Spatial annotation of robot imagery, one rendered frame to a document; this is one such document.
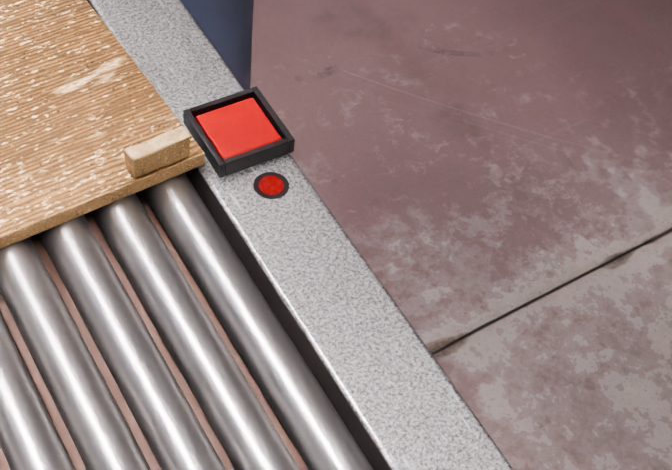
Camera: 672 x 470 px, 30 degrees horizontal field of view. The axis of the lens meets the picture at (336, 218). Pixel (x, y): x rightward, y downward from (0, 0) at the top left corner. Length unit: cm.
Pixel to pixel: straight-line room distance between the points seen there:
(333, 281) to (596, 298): 126
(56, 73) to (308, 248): 29
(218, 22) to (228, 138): 64
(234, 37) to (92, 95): 66
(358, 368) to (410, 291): 120
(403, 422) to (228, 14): 90
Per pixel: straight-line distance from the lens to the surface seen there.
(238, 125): 115
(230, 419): 98
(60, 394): 100
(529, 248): 231
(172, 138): 109
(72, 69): 119
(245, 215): 110
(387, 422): 99
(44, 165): 111
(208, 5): 174
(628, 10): 285
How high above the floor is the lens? 176
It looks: 50 degrees down
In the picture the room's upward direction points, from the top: 7 degrees clockwise
